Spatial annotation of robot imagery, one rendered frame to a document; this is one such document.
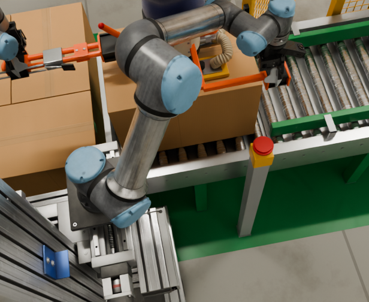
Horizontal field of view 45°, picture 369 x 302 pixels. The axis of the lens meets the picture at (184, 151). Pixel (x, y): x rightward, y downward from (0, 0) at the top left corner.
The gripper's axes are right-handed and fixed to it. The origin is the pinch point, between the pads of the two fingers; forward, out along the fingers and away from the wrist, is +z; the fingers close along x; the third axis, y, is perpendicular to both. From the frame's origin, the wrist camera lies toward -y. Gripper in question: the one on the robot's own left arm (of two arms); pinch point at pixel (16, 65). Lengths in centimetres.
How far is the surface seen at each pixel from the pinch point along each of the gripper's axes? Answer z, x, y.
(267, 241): 108, -59, 90
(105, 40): -1.4, 2.2, 33.8
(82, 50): -1.2, 0.1, 24.8
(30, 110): 54, 16, -14
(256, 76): -1, -26, 83
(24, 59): -2.2, 0.0, 3.9
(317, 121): 46, -25, 116
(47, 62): -1.3, -2.6, 11.5
